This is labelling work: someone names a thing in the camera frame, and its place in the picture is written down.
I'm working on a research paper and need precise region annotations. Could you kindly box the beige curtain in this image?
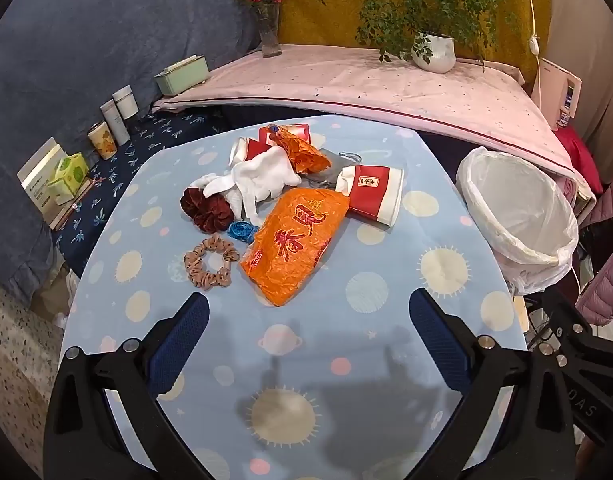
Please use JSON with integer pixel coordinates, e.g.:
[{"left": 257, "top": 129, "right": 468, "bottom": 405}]
[{"left": 549, "top": 0, "right": 613, "bottom": 186}]

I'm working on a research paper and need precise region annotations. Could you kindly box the tan spotted scrunchie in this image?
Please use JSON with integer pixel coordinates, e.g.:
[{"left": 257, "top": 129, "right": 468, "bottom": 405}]
[{"left": 183, "top": 234, "right": 240, "bottom": 289}]

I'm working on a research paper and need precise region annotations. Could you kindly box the potted green plant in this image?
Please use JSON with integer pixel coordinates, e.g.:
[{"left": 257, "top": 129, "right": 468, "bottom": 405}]
[{"left": 319, "top": 0, "right": 520, "bottom": 75}]

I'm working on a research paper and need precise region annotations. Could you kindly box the pink quilt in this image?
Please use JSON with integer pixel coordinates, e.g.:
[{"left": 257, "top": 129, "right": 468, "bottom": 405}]
[{"left": 151, "top": 42, "right": 595, "bottom": 201}]

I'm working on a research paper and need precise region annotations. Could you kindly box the large orange plastic bag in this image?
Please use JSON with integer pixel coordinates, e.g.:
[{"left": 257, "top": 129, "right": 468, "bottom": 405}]
[{"left": 240, "top": 187, "right": 351, "bottom": 307}]

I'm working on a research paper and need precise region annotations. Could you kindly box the white wall device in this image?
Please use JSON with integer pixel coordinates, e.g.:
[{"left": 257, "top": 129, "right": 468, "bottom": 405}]
[{"left": 531, "top": 56, "right": 583, "bottom": 131}]

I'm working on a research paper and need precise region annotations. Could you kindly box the navy printed cloth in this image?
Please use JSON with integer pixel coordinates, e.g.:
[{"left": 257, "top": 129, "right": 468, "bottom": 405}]
[{"left": 51, "top": 110, "right": 227, "bottom": 278}]

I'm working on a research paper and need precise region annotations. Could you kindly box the blue blanket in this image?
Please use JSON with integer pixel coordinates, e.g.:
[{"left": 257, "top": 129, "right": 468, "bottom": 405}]
[{"left": 0, "top": 0, "right": 282, "bottom": 306}]

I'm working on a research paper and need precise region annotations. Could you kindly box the pink down jacket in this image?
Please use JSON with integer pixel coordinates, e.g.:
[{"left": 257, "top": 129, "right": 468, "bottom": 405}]
[{"left": 574, "top": 167, "right": 613, "bottom": 331}]

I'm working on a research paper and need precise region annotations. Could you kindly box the yellow blanket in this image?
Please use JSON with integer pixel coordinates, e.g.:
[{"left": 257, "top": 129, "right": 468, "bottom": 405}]
[{"left": 274, "top": 0, "right": 552, "bottom": 86}]

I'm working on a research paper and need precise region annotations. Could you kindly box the white carton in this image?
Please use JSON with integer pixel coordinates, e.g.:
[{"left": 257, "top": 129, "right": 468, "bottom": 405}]
[{"left": 17, "top": 136, "right": 70, "bottom": 221}]

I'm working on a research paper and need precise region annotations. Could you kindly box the small orange plastic bag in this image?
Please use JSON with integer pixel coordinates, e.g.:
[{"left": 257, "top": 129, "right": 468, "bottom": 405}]
[{"left": 276, "top": 127, "right": 332, "bottom": 176}]

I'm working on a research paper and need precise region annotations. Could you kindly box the white cotton glove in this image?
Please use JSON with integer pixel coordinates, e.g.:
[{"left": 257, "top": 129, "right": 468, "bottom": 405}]
[
  {"left": 195, "top": 172, "right": 237, "bottom": 197},
  {"left": 229, "top": 152, "right": 303, "bottom": 227}
]

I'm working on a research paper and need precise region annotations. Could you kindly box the white cable with switch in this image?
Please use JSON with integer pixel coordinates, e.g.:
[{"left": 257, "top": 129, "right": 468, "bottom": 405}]
[{"left": 517, "top": 0, "right": 545, "bottom": 106}]

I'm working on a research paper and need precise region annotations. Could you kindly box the floral print can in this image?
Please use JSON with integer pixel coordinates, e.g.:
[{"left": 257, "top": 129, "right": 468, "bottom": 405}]
[{"left": 87, "top": 121, "right": 118, "bottom": 161}]

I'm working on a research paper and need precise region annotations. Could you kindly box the pale green box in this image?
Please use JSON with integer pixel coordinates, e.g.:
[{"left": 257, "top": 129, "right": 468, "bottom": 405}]
[{"left": 154, "top": 55, "right": 210, "bottom": 97}]

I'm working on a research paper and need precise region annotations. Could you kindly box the glass vase with red flowers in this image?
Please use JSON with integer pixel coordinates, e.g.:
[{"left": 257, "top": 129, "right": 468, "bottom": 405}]
[{"left": 234, "top": 0, "right": 290, "bottom": 58}]

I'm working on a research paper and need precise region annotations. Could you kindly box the dark red velvet scrunchie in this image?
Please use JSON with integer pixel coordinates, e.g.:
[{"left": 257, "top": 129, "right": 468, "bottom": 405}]
[{"left": 180, "top": 186, "right": 234, "bottom": 233}]

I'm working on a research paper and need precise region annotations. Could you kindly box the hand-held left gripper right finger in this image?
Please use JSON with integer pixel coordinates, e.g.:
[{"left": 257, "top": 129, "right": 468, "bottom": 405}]
[{"left": 409, "top": 287, "right": 581, "bottom": 480}]

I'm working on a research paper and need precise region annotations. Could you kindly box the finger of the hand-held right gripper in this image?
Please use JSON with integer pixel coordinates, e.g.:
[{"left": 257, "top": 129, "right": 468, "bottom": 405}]
[{"left": 539, "top": 285, "right": 613, "bottom": 357}]

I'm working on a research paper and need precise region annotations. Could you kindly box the flattened red paper cup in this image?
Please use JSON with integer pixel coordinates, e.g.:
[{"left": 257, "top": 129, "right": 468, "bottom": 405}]
[{"left": 258, "top": 122, "right": 311, "bottom": 157}]

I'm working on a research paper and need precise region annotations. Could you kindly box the short white canister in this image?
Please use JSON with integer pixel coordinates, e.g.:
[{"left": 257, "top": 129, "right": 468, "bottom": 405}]
[{"left": 112, "top": 85, "right": 140, "bottom": 122}]

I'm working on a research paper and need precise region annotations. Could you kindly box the tall grey canister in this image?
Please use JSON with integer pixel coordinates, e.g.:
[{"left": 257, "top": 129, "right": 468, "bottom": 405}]
[{"left": 100, "top": 100, "right": 130, "bottom": 145}]

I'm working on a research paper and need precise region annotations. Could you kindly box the waste bin with white liner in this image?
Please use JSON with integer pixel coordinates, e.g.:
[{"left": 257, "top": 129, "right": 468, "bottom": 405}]
[{"left": 455, "top": 146, "right": 580, "bottom": 296}]

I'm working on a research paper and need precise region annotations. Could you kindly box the blue printed tablecloth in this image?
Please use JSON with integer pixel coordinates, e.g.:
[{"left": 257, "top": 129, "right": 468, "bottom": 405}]
[{"left": 56, "top": 115, "right": 530, "bottom": 480}]

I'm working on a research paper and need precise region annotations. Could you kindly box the red and white cloth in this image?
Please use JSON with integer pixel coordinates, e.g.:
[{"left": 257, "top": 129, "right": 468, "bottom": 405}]
[{"left": 230, "top": 139, "right": 272, "bottom": 167}]

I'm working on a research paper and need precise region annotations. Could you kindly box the red and white paper cup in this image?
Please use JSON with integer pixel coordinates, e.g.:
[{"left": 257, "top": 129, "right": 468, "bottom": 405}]
[{"left": 335, "top": 163, "right": 405, "bottom": 226}]

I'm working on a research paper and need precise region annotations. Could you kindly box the grey fabric pouch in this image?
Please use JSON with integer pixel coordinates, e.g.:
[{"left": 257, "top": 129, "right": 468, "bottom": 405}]
[{"left": 301, "top": 147, "right": 360, "bottom": 191}]

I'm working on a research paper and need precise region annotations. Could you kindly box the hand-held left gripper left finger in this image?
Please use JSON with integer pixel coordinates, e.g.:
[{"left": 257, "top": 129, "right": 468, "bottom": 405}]
[{"left": 44, "top": 291, "right": 210, "bottom": 480}]

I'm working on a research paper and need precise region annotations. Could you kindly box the green tissue box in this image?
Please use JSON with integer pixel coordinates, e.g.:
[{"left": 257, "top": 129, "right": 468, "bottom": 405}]
[{"left": 53, "top": 152, "right": 90, "bottom": 206}]

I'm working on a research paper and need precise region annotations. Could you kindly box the thin brown book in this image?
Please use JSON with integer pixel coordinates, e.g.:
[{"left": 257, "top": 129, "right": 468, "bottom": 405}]
[{"left": 51, "top": 180, "right": 97, "bottom": 233}]

